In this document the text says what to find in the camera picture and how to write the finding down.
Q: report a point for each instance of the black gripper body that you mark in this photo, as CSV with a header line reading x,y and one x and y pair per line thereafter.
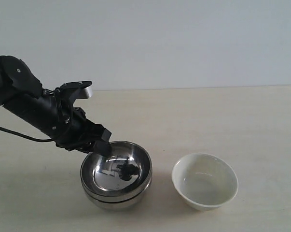
x,y
70,133

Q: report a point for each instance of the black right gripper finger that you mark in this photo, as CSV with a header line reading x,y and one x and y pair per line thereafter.
x,y
104,138

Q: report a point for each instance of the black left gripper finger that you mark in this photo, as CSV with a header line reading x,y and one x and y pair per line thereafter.
x,y
96,147

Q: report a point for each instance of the ribbed stainless steel bowl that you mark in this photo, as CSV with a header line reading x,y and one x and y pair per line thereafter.
x,y
121,175

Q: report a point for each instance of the smooth stainless steel bowl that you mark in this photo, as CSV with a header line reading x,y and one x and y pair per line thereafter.
x,y
121,205

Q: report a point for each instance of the white ceramic bowl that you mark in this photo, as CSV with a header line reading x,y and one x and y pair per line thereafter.
x,y
204,182

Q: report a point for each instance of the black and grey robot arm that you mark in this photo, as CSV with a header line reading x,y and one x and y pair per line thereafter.
x,y
17,79

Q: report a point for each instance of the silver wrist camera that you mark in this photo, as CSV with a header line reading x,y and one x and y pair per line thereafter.
x,y
76,90

